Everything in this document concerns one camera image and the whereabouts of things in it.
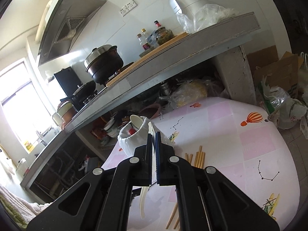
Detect white shell-shaped rice scoop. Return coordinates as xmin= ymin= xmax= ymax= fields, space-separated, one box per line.
xmin=139 ymin=122 xmax=155 ymax=219

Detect white ceramic soup spoon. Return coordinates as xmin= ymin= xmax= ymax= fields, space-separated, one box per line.
xmin=130 ymin=115 xmax=146 ymax=131

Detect white plastic bag on holder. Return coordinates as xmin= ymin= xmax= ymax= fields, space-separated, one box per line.
xmin=117 ymin=118 xmax=174 ymax=157

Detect stack of white bowls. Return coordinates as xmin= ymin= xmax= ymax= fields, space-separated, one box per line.
xmin=104 ymin=117 xmax=119 ymax=138

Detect brown pot green lid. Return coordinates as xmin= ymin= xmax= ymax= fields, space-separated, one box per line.
xmin=57 ymin=101 xmax=77 ymax=124

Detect pink plastic basin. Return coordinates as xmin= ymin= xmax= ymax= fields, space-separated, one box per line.
xmin=138 ymin=103 xmax=161 ymax=119

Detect bag of yellow food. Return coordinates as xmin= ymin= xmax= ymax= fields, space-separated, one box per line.
xmin=168 ymin=79 xmax=213 ymax=109

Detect plastic bags on floor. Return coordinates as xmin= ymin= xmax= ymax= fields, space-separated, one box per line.
xmin=256 ymin=52 xmax=307 ymax=138

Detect black wok with lid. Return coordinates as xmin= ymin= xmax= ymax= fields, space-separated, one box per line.
xmin=60 ymin=81 xmax=96 ymax=106

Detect large black stockpot steel lid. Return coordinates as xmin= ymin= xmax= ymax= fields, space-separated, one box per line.
xmin=84 ymin=44 xmax=124 ymax=86

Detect cardboard box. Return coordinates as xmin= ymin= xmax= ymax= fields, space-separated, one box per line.
xmin=247 ymin=46 xmax=304 ymax=98

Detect wooden cutting board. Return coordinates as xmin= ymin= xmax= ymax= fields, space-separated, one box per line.
xmin=106 ymin=32 xmax=188 ymax=87

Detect small red label bottle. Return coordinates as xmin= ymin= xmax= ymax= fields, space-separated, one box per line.
xmin=137 ymin=33 xmax=151 ymax=51

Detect yellow cap bottle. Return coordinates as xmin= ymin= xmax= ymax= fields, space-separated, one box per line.
xmin=141 ymin=28 xmax=151 ymax=47

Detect clear plastic bag on counter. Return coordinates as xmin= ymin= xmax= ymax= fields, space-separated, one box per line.
xmin=177 ymin=4 xmax=239 ymax=34

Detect range hood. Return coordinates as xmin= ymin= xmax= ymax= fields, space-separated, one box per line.
xmin=38 ymin=0 xmax=106 ymax=66

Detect wall power outlets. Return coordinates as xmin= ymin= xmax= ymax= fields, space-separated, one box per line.
xmin=119 ymin=0 xmax=138 ymax=17

